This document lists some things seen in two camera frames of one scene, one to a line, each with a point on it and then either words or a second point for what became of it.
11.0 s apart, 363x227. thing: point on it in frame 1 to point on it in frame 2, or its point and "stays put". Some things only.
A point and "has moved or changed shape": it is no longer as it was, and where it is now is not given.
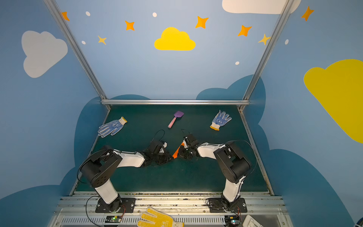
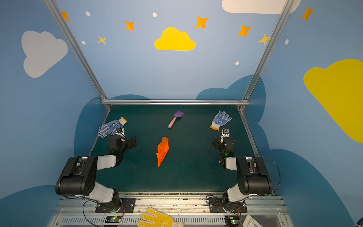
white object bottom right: (249, 221) stays put
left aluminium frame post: (79, 52) stays put
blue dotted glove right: (220, 119) stays put
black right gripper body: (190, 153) to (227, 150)
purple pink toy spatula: (177, 114) stays put
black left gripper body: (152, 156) to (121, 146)
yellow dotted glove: (162, 220) stays put
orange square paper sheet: (176, 154) has moved or changed shape
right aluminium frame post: (287, 6) stays put
